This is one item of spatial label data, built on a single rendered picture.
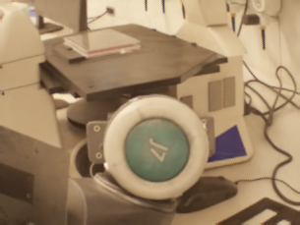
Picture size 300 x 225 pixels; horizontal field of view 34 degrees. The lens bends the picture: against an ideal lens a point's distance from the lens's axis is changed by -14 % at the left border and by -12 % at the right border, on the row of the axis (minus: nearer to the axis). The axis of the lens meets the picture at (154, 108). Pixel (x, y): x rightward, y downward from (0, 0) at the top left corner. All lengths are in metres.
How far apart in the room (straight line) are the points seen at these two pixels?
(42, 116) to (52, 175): 0.43
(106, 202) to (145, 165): 0.05
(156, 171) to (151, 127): 0.03
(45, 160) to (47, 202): 0.03
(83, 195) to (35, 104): 0.35
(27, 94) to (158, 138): 0.37
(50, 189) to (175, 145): 0.13
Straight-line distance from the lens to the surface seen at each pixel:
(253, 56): 1.44
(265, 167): 0.87
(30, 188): 0.31
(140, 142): 0.41
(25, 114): 0.75
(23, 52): 0.72
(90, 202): 0.41
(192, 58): 0.72
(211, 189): 0.75
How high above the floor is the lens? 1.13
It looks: 19 degrees down
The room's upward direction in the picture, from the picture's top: 3 degrees counter-clockwise
